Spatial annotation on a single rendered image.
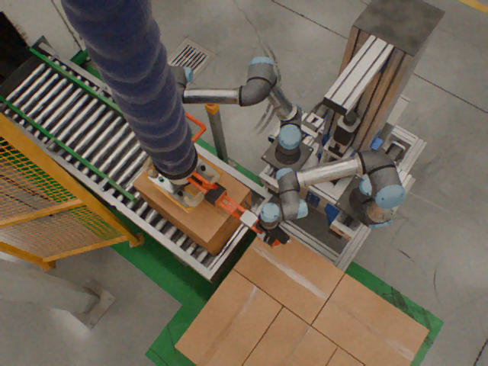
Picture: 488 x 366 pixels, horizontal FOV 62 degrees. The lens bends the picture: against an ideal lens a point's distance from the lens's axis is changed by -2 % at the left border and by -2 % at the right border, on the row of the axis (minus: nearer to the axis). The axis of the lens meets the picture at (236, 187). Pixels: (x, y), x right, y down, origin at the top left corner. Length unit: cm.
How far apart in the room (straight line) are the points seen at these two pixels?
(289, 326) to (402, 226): 135
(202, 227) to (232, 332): 71
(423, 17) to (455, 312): 236
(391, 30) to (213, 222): 137
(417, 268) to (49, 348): 286
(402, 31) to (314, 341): 181
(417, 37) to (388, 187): 56
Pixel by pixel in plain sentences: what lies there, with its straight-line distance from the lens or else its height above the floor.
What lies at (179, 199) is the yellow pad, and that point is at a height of 114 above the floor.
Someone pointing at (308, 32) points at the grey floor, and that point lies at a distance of 430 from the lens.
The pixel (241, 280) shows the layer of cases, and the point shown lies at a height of 54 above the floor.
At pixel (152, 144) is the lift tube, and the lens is 171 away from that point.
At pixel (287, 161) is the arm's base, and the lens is 234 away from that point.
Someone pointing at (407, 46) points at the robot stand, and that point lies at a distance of 161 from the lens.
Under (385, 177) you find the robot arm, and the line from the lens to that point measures 172.
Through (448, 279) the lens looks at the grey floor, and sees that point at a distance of 353.
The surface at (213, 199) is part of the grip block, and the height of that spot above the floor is 126.
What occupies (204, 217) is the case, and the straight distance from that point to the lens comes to 238.
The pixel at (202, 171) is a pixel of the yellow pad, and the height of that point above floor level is 114.
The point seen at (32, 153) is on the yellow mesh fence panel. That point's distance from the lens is 198.
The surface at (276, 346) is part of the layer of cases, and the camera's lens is 266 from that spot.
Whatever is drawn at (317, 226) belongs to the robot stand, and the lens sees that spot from 313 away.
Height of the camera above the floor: 320
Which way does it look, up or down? 69 degrees down
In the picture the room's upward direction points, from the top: 9 degrees counter-clockwise
